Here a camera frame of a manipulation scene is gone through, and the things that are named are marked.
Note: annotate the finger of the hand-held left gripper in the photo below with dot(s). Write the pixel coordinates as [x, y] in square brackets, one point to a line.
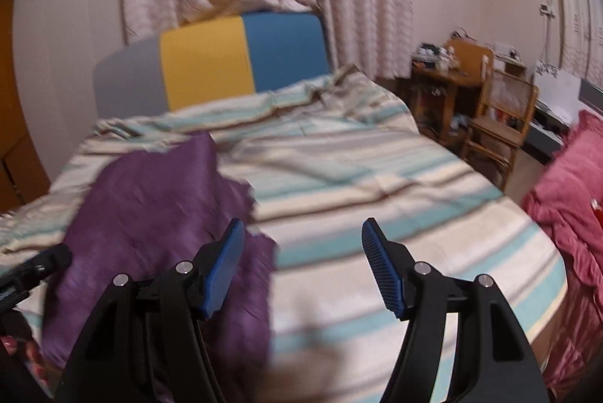
[44, 261]

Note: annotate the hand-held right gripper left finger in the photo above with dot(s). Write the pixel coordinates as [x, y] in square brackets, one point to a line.
[221, 271]

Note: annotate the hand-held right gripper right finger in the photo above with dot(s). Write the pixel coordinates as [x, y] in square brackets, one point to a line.
[381, 271]

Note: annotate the purple quilted jacket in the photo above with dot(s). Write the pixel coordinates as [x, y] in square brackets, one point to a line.
[155, 205]

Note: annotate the striped bed blanket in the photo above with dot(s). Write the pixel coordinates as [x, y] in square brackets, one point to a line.
[353, 177]

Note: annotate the wooden wardrobe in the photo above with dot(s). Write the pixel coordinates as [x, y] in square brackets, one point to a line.
[12, 125]

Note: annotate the wooden chair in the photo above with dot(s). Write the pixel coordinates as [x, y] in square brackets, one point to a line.
[504, 116]

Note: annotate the wooden desk with clutter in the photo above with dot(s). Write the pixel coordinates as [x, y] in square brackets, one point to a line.
[443, 83]

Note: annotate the pink blanket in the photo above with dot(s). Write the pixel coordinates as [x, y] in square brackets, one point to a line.
[570, 196]

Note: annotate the grey yellow blue headboard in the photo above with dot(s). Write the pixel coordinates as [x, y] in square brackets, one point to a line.
[207, 59]

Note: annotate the grey low cabinet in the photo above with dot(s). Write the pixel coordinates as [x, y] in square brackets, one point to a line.
[546, 134]

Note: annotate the cardboard box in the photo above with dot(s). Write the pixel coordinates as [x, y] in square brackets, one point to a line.
[511, 59]

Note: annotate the white board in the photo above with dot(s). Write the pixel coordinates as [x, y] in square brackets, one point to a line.
[558, 90]

